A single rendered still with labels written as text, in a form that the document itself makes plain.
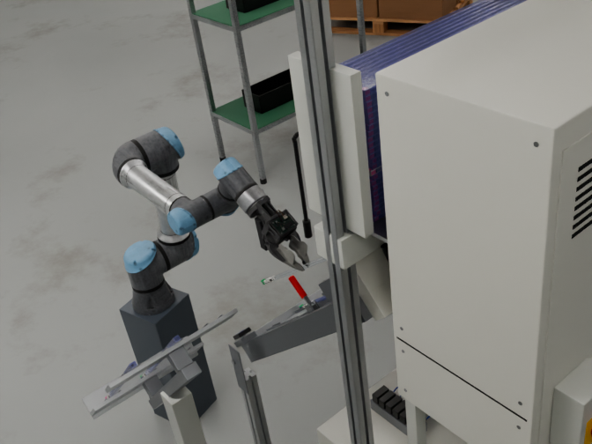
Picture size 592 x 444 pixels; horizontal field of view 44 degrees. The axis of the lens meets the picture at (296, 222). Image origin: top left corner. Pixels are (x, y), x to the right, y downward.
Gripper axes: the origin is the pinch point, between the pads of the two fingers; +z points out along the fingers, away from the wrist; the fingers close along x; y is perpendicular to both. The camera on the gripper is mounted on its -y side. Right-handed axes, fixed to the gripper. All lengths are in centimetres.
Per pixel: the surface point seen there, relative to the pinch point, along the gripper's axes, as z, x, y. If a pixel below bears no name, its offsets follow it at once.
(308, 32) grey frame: -16, -14, 87
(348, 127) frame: -3, -13, 76
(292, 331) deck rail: 12.5, -16.0, 4.9
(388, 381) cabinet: 38.4, 6.8, -19.2
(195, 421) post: 13.6, -43.2, -18.1
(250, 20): -140, 124, -122
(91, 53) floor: -330, 154, -384
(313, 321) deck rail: 14.7, -15.5, 18.2
